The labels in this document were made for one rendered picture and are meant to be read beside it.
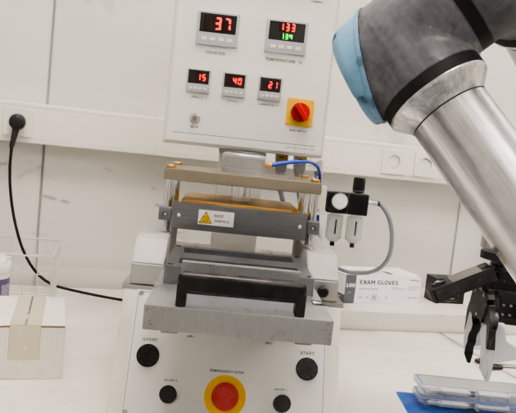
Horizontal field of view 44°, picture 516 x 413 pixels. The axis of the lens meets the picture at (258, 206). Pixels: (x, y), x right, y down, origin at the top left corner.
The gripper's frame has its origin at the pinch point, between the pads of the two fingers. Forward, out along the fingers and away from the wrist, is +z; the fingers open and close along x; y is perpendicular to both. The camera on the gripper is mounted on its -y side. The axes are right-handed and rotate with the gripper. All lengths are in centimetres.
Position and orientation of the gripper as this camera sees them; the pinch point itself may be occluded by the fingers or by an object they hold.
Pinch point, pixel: (473, 365)
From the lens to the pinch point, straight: 118.2
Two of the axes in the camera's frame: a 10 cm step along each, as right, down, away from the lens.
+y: 9.9, 1.1, 0.1
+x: 0.0, -0.9, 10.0
